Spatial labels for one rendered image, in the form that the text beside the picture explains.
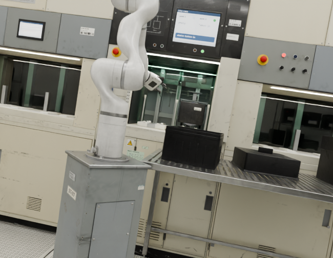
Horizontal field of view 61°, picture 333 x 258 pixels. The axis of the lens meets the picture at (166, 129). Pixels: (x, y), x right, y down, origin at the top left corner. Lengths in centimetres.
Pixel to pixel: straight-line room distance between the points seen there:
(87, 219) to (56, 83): 170
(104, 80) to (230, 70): 92
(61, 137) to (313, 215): 174
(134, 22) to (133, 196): 75
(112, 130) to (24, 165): 120
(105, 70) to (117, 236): 68
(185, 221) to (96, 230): 92
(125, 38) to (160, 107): 160
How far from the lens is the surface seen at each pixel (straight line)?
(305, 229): 210
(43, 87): 272
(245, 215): 200
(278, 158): 157
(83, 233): 119
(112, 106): 119
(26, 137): 225
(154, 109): 282
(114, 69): 120
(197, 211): 198
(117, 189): 118
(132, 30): 131
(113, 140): 120
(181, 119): 240
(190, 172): 128
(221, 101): 184
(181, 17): 200
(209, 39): 195
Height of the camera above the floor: 99
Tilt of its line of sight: 3 degrees down
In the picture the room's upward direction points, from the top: 9 degrees clockwise
